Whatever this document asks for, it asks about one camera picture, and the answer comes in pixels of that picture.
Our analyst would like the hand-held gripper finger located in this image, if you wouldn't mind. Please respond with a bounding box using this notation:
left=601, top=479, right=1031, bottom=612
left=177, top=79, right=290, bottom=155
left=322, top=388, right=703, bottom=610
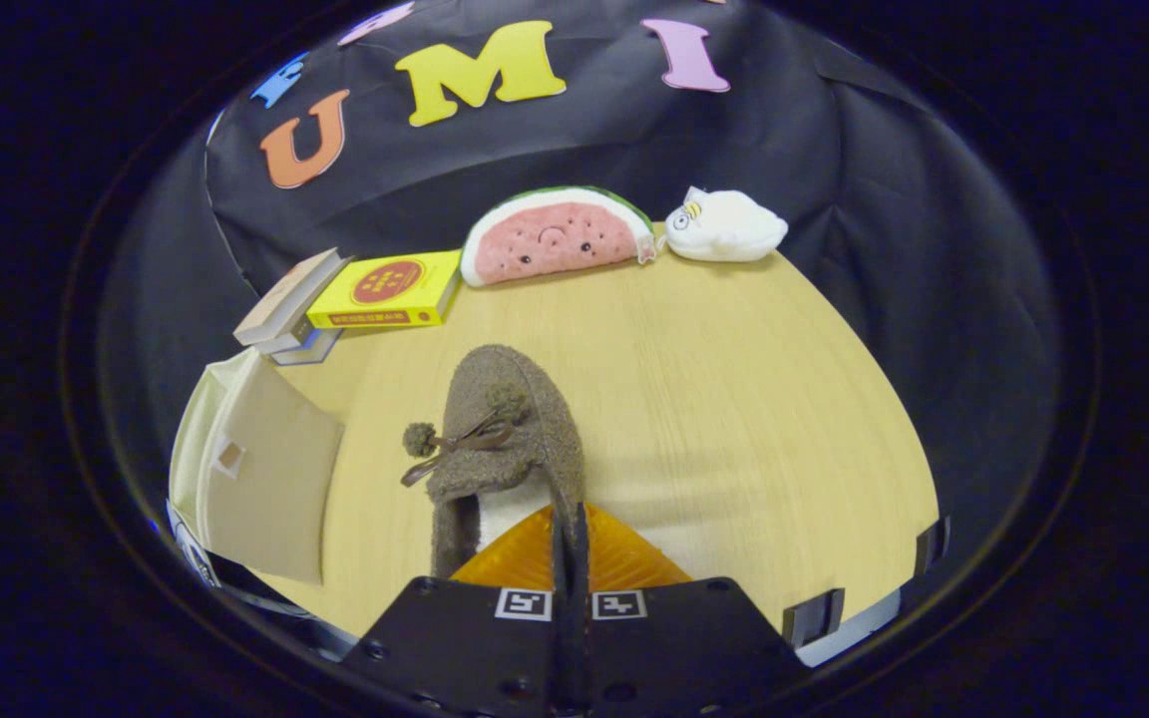
left=340, top=502, right=575, bottom=717
left=574, top=502, right=813, bottom=715

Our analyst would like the brown fuzzy shoe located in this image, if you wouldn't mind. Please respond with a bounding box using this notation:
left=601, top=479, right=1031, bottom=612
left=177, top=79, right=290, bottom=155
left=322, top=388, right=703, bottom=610
left=400, top=344, right=587, bottom=579

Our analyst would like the cream fabric storage box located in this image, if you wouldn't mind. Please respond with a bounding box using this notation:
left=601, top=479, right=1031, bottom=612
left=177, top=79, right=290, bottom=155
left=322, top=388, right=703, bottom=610
left=168, top=347, right=346, bottom=586

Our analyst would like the watermelon slice plush toy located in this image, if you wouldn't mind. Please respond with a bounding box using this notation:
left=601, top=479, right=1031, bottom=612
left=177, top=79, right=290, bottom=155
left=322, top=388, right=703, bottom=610
left=460, top=185, right=657, bottom=288

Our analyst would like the blue cover book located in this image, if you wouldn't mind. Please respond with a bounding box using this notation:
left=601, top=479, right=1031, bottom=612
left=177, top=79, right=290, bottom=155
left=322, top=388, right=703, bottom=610
left=272, top=327, right=344, bottom=367

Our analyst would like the yellow book with red circle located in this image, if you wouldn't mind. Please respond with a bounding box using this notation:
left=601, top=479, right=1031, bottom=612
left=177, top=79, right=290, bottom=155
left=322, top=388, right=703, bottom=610
left=306, top=249, right=463, bottom=329

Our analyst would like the blue printed sheet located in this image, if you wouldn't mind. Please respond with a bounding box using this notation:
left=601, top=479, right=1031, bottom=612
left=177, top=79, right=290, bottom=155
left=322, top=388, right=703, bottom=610
left=168, top=499, right=226, bottom=589

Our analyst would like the white plush toy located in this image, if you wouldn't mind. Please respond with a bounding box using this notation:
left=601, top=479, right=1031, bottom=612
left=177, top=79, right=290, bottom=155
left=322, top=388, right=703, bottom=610
left=664, top=186, right=790, bottom=263

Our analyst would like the beige cover book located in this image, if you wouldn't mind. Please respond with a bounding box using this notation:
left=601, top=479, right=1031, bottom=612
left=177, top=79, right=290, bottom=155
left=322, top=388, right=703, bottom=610
left=233, top=247, right=351, bottom=347

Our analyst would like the black table edge bracket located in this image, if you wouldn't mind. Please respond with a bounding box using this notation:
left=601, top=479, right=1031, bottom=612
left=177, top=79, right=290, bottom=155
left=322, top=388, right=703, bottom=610
left=782, top=587, right=847, bottom=649
left=916, top=516, right=952, bottom=575

